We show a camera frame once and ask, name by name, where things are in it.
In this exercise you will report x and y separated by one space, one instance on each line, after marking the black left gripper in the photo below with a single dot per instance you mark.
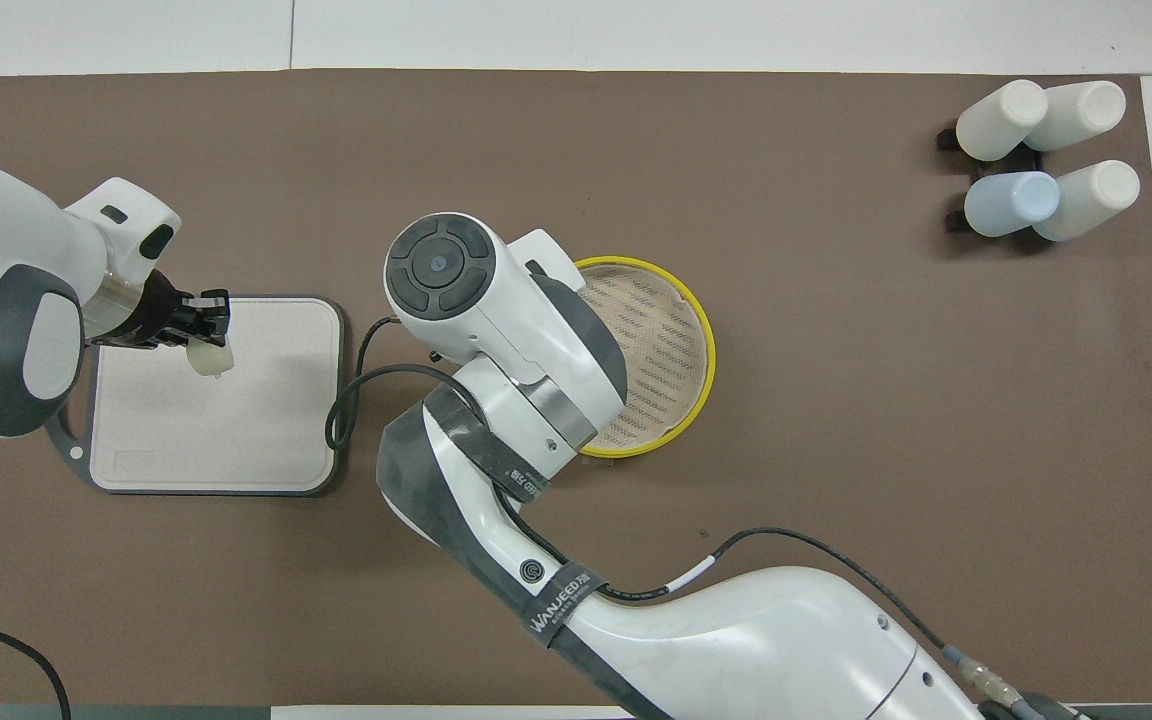
156 310

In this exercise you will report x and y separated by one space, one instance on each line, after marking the white steamed bun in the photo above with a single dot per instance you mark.
211 360

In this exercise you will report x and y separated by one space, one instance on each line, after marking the yellow bamboo steamer basket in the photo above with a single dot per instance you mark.
708 350

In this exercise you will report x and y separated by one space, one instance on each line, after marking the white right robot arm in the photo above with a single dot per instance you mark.
736 640

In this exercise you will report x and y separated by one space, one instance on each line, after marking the white perforated steamer liner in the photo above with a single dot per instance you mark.
661 350

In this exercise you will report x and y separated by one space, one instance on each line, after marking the grey cutting board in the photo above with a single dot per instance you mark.
236 420

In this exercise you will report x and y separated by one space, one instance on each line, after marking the brown table mat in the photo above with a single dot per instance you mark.
836 400

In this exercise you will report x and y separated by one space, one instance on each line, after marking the black cup rack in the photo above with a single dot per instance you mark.
946 138

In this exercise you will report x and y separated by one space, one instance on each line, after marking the light blue plastic cup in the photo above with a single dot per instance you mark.
1011 203

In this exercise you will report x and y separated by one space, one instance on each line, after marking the white plastic cup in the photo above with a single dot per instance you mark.
1091 198
1001 120
1081 112

